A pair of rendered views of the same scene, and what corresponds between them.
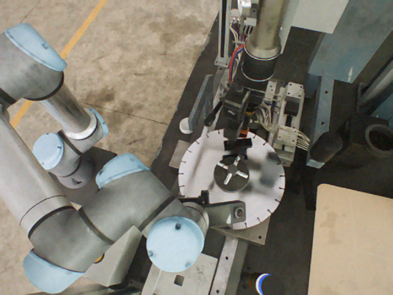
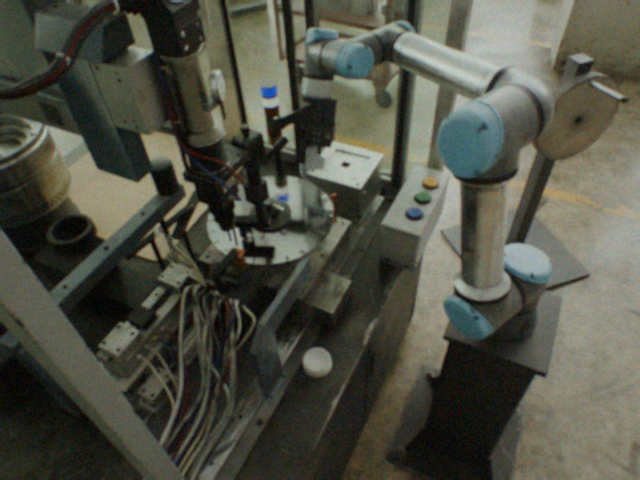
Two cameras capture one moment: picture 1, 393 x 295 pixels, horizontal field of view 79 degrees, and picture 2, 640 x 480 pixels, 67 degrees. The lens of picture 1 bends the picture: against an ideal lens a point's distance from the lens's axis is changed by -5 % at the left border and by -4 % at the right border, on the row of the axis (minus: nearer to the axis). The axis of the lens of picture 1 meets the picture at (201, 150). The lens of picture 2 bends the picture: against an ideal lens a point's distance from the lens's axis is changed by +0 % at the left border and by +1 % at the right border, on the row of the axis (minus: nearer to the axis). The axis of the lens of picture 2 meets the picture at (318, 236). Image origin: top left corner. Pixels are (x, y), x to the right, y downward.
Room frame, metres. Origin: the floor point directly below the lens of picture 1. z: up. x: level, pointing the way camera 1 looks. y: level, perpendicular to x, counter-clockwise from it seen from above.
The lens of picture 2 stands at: (1.15, 0.14, 1.82)
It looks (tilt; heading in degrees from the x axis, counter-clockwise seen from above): 46 degrees down; 187
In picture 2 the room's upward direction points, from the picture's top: 4 degrees counter-clockwise
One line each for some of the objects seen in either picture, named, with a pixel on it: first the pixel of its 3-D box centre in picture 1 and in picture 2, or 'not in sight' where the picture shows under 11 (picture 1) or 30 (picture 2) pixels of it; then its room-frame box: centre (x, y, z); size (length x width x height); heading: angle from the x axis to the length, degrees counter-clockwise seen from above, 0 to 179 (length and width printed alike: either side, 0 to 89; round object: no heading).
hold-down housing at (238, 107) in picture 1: (234, 114); (251, 166); (0.33, -0.09, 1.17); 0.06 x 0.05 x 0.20; 148
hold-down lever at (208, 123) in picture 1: (220, 114); (268, 147); (0.31, -0.05, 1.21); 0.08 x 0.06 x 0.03; 157
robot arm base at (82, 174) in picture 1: (71, 166); (509, 304); (0.40, 0.52, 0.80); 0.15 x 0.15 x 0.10
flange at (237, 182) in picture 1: (231, 173); (270, 212); (0.25, -0.09, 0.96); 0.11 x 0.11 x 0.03
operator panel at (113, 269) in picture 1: (118, 236); (415, 216); (0.11, 0.31, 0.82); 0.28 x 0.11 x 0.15; 157
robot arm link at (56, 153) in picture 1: (56, 153); (518, 276); (0.40, 0.52, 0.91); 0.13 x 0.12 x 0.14; 130
